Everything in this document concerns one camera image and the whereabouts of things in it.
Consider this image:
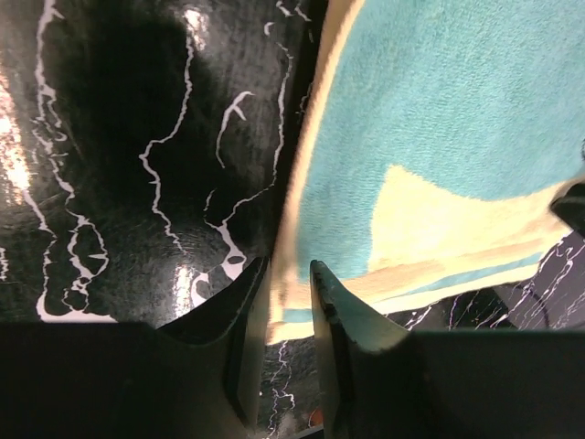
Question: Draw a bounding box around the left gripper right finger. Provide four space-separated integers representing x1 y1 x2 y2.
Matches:
310 261 584 438

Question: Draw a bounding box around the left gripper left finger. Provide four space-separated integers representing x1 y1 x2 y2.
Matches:
1 258 270 438

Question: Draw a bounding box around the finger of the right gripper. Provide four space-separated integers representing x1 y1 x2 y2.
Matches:
549 175 585 238

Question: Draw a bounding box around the yellow green towel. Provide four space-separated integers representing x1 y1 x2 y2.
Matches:
267 1 584 344

